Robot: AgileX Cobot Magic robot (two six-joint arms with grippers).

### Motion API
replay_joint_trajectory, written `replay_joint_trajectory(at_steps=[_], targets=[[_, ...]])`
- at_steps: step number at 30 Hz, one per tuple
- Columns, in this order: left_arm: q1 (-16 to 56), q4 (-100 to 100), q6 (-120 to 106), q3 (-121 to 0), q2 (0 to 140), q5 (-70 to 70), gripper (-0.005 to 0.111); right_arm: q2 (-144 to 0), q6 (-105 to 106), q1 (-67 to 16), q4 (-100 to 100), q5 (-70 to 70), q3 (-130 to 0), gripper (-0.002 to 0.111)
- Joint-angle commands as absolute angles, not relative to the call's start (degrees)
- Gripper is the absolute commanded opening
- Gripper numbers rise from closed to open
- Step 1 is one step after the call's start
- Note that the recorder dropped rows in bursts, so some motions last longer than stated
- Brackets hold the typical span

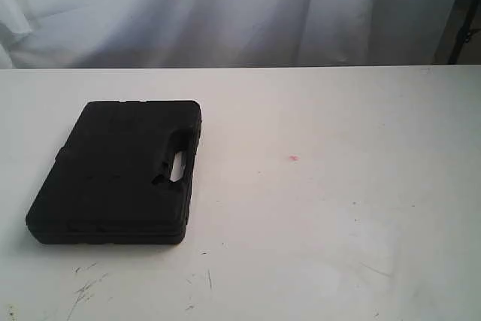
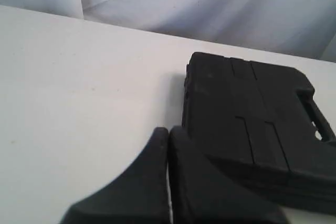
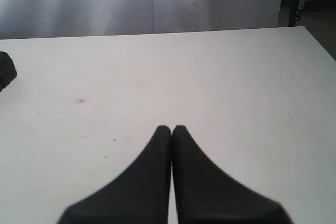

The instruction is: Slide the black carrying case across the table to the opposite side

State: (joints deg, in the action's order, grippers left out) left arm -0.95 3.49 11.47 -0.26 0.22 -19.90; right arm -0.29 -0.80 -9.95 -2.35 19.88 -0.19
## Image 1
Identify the black plastic tool case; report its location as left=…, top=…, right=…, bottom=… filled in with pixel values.
left=26, top=100, right=202, bottom=245

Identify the white backdrop curtain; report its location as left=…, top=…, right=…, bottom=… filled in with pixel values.
left=1, top=0, right=455, bottom=68

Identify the black metal stand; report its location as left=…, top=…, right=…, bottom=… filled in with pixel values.
left=449, top=0, right=481, bottom=65

